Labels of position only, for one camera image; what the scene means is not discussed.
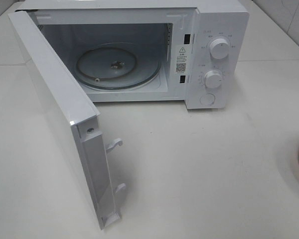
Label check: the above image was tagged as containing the round white door button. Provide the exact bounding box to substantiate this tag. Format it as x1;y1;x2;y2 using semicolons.
199;93;215;106

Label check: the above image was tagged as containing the white timer knob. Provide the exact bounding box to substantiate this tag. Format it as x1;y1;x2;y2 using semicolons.
203;70;223;89

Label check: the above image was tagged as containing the glass microwave turntable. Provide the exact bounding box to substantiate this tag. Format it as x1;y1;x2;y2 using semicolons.
74;42;161;91

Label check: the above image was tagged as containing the white microwave oven body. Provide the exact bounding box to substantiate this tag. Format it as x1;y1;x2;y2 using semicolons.
14;0;249;110

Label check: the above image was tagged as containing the upper white power knob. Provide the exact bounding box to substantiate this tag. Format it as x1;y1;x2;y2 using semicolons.
209;37;230;60

